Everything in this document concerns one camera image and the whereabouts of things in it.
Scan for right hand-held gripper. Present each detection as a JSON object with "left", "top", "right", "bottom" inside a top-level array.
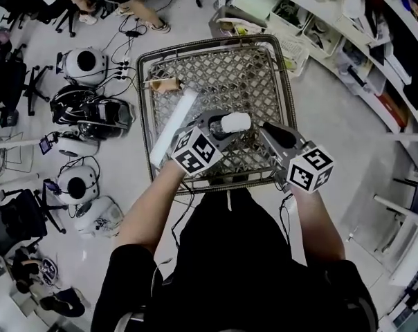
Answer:
[{"left": 262, "top": 122, "right": 335, "bottom": 195}]

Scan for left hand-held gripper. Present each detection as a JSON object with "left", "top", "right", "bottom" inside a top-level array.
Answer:
[{"left": 170, "top": 110, "right": 253, "bottom": 176}]

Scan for small white cylindrical bottle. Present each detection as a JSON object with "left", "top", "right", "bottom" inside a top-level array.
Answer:
[{"left": 214, "top": 111, "right": 252, "bottom": 136}]

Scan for person's right forearm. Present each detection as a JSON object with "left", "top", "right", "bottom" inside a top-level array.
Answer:
[{"left": 291, "top": 185, "right": 347, "bottom": 268}]

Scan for person's left forearm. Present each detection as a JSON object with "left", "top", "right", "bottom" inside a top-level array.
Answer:
[{"left": 113, "top": 159, "right": 188, "bottom": 255}]

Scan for orange flat box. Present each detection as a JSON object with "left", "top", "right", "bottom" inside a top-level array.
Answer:
[{"left": 378, "top": 93, "right": 409, "bottom": 133}]

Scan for white plastic storage bin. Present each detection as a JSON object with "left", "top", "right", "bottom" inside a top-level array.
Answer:
[{"left": 229, "top": 0, "right": 282, "bottom": 19}]

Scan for small brown packet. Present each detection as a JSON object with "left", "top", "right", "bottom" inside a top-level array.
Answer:
[{"left": 143, "top": 76, "right": 182, "bottom": 93}]

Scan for white perforated basket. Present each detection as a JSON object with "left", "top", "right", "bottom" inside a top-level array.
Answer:
[{"left": 266, "top": 29, "right": 310, "bottom": 79}]

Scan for grey storage bin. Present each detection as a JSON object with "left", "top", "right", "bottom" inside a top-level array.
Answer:
[{"left": 208, "top": 5, "right": 269, "bottom": 39}]

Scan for white storage tray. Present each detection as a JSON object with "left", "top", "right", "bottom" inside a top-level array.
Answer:
[
  {"left": 269, "top": 0, "right": 312, "bottom": 34},
  {"left": 304, "top": 14, "right": 345, "bottom": 57}
]

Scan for glossy black case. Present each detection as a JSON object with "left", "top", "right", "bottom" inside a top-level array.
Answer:
[{"left": 77, "top": 97, "right": 136, "bottom": 140}]

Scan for white power strip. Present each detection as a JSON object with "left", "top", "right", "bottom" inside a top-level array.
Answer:
[{"left": 114, "top": 57, "right": 131, "bottom": 81}]

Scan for white shelving unit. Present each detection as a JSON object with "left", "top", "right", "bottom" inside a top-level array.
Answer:
[{"left": 217, "top": 0, "right": 418, "bottom": 186}]

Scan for white spherical device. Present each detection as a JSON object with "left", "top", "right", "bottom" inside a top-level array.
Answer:
[
  {"left": 56, "top": 164, "right": 101, "bottom": 205},
  {"left": 55, "top": 131, "right": 101, "bottom": 158},
  {"left": 73, "top": 195, "right": 124, "bottom": 239},
  {"left": 62, "top": 46, "right": 109, "bottom": 86}
]

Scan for person's black shirt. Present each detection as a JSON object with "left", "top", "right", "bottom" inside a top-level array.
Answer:
[{"left": 91, "top": 185, "right": 379, "bottom": 332}]

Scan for white table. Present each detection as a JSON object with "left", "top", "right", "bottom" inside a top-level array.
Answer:
[{"left": 373, "top": 178, "right": 418, "bottom": 286}]

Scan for black office chair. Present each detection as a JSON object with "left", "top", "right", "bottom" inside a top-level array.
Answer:
[
  {"left": 0, "top": 45, "right": 54, "bottom": 117},
  {"left": 0, "top": 0, "right": 78, "bottom": 37},
  {"left": 0, "top": 185, "right": 68, "bottom": 252}
]

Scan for white desk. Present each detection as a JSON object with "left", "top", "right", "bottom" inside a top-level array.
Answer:
[{"left": 0, "top": 122, "right": 40, "bottom": 200}]

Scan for metal wire shopping cart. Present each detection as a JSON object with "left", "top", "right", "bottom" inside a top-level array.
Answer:
[{"left": 136, "top": 35, "right": 298, "bottom": 195}]

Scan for grey harness strap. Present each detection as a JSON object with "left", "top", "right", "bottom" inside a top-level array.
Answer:
[
  {"left": 116, "top": 310, "right": 144, "bottom": 332},
  {"left": 347, "top": 297, "right": 379, "bottom": 332}
]

